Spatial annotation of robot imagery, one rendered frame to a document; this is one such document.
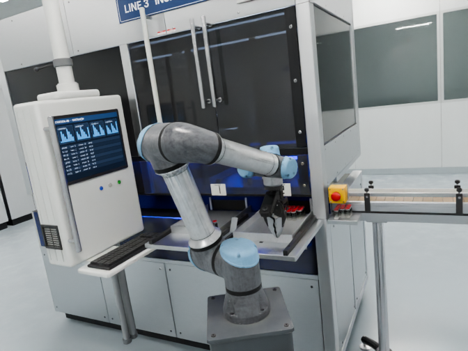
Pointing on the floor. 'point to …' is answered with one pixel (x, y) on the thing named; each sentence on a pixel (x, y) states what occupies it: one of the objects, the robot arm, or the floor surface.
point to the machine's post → (317, 168)
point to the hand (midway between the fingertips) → (276, 235)
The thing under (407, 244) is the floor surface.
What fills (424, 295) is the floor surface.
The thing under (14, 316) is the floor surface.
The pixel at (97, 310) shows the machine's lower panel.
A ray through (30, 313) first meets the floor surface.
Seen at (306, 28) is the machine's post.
